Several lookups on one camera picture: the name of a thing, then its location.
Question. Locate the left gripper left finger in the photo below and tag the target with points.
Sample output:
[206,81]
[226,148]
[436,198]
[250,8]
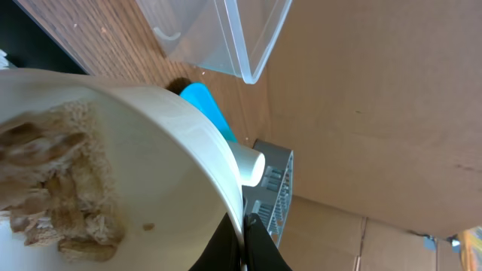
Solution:
[222,251]

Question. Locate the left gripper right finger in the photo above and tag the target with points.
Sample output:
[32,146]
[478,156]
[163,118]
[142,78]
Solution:
[261,254]

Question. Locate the white bowl with food scraps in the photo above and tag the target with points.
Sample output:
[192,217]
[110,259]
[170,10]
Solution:
[102,175]

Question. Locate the grey dishwasher rack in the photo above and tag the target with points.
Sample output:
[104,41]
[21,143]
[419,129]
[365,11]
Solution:
[271,198]

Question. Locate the white plastic cup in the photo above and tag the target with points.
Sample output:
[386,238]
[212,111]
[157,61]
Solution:
[250,164]

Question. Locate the teal serving tray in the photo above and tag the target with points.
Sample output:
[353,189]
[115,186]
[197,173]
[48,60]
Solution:
[201,98]

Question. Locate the clear plastic bin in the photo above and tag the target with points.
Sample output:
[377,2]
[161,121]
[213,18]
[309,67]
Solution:
[234,37]

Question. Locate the black plastic bin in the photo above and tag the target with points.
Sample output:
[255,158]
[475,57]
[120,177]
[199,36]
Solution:
[25,44]

